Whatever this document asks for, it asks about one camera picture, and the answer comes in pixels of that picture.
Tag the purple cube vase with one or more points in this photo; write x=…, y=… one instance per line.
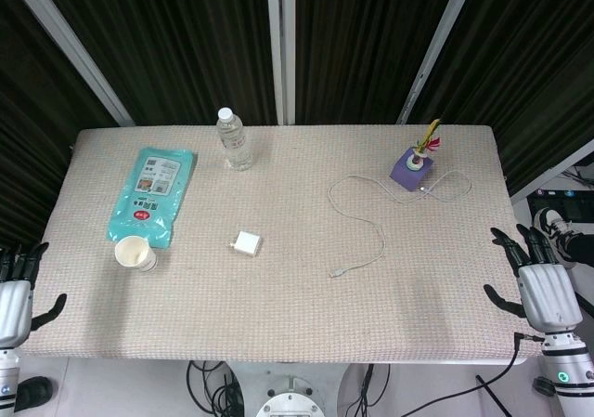
x=408, y=175

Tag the grey aluminium frame post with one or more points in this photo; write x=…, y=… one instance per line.
x=280, y=45
x=436, y=45
x=69, y=45

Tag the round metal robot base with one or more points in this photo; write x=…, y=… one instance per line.
x=290, y=403

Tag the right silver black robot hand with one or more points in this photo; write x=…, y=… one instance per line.
x=547, y=296

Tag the black and white sneaker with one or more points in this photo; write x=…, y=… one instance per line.
x=550, y=226

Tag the black shoe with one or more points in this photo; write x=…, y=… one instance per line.
x=34, y=391

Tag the dark display screen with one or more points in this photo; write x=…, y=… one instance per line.
x=564, y=203

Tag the black pleated curtain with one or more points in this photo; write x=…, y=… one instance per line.
x=185, y=41

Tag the teal wet wipes pack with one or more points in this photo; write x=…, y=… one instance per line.
x=151, y=189

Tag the beige waffle tablecloth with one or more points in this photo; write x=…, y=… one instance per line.
x=278, y=305

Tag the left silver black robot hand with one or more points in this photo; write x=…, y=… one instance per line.
x=14, y=305

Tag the white power adapter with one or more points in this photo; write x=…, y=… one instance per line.
x=248, y=244

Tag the clear plastic water bottle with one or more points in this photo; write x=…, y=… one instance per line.
x=236, y=145

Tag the colourful artificial flower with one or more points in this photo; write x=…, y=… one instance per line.
x=429, y=136

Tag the white paper cup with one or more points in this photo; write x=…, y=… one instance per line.
x=134, y=254

